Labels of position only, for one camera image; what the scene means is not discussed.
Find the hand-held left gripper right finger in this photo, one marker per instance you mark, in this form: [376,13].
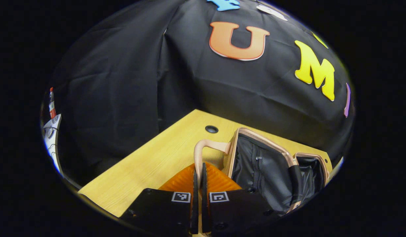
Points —
[205,204]

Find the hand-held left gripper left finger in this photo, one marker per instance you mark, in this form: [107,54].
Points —
[194,204]

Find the pink suitcase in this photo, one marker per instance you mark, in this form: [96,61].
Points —
[255,164]

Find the black backdrop cloth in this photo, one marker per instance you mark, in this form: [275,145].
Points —
[124,82]

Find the white device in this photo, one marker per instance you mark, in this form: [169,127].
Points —
[52,135]

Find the red and white bottle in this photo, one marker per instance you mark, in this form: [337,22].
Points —
[52,105]

